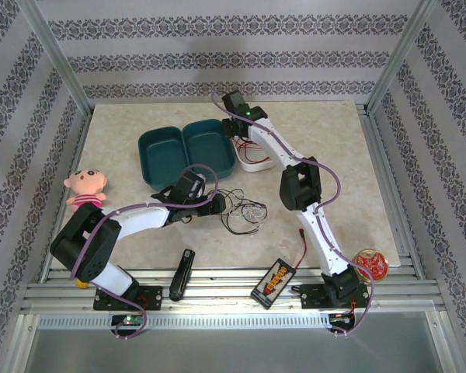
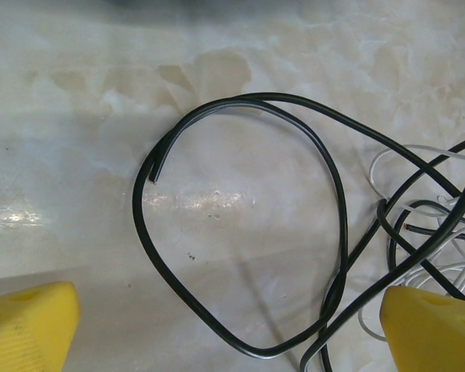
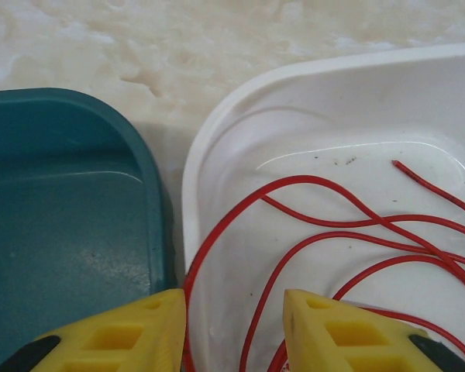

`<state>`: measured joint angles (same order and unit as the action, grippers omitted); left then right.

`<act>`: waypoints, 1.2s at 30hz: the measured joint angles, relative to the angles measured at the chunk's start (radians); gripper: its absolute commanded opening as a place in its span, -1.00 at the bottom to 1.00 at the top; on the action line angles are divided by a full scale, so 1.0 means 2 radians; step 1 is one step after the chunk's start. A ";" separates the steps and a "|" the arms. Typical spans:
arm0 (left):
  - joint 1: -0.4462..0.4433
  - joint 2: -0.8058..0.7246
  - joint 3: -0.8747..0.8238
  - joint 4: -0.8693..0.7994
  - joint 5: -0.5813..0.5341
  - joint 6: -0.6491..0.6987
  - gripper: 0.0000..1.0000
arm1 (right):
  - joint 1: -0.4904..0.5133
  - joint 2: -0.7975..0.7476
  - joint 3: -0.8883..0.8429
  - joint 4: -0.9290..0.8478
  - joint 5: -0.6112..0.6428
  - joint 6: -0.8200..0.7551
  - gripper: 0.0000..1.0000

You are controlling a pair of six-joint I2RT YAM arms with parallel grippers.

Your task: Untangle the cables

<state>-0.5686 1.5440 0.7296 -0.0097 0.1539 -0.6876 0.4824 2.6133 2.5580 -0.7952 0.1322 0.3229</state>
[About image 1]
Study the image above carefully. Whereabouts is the thin black cable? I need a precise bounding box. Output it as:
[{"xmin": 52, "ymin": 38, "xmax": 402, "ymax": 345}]
[
  {"xmin": 217, "ymin": 189, "xmax": 269, "ymax": 236},
  {"xmin": 224, "ymin": 196, "xmax": 267, "ymax": 230}
]

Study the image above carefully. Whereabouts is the thin white cable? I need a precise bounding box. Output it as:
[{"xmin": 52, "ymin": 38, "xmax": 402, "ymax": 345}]
[{"xmin": 231, "ymin": 190, "xmax": 268, "ymax": 234}]

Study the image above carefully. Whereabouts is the white plastic bin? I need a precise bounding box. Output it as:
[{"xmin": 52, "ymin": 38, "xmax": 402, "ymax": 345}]
[{"xmin": 232, "ymin": 134, "xmax": 276, "ymax": 173}]

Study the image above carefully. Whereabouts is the black printed battery box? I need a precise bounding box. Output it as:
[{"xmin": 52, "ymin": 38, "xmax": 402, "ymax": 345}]
[{"xmin": 250, "ymin": 258, "xmax": 299, "ymax": 310}]

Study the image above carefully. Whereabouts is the red lead with connector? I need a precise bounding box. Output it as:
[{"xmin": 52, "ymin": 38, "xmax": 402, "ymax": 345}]
[{"xmin": 294, "ymin": 228, "xmax": 310, "ymax": 269}]

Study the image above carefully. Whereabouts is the pink plush doll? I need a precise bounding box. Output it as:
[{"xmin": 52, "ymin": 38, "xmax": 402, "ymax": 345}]
[{"xmin": 64, "ymin": 167, "xmax": 110, "ymax": 213}]

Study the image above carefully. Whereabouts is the grey metal panel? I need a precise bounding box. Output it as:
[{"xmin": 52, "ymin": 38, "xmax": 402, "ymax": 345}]
[{"xmin": 23, "ymin": 326, "xmax": 451, "ymax": 373}]

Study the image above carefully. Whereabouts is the red round tin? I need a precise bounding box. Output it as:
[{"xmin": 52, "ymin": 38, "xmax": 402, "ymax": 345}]
[{"xmin": 351, "ymin": 248, "xmax": 390, "ymax": 281}]

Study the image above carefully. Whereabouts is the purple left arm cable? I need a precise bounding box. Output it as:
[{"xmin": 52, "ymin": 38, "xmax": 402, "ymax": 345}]
[{"xmin": 69, "ymin": 163, "xmax": 220, "ymax": 340}]

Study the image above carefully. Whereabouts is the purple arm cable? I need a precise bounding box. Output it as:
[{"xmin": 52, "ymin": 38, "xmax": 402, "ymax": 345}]
[
  {"xmin": 69, "ymin": 163, "xmax": 220, "ymax": 340},
  {"xmin": 210, "ymin": 91, "xmax": 375, "ymax": 339}
]

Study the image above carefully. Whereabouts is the aluminium rail frame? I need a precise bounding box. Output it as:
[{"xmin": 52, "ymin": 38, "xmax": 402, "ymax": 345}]
[{"xmin": 21, "ymin": 266, "xmax": 443, "ymax": 314}]

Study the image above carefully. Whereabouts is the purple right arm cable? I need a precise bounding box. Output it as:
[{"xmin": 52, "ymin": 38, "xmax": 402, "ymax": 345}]
[{"xmin": 210, "ymin": 91, "xmax": 375, "ymax": 339}]

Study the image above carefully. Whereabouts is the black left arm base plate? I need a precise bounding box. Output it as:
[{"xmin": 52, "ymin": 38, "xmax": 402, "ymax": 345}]
[{"xmin": 93, "ymin": 285, "xmax": 164, "ymax": 312}]

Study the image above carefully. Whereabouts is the slotted grey cable duct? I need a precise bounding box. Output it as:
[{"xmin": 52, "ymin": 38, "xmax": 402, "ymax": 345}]
[{"xmin": 37, "ymin": 313, "xmax": 332, "ymax": 330}]

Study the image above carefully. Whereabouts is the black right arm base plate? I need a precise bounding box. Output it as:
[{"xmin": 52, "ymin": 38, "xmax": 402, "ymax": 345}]
[{"xmin": 301, "ymin": 283, "xmax": 370, "ymax": 310}]

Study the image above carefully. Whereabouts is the aluminium frame post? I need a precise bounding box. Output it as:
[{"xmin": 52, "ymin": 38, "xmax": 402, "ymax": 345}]
[
  {"xmin": 17, "ymin": 0, "xmax": 93, "ymax": 117},
  {"xmin": 367, "ymin": 0, "xmax": 440, "ymax": 113}
]

